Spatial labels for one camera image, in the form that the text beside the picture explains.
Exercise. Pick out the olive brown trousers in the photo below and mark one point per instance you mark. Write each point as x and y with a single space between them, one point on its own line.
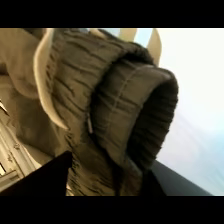
110 100

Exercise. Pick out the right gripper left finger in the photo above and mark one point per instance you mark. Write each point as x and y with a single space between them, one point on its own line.
46 180

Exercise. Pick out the beige garment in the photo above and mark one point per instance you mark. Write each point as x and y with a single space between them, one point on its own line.
23 66

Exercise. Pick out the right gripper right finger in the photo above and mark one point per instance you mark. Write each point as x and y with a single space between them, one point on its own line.
176 186

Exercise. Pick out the silver frame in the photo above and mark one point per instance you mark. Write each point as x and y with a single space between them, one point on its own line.
13 156

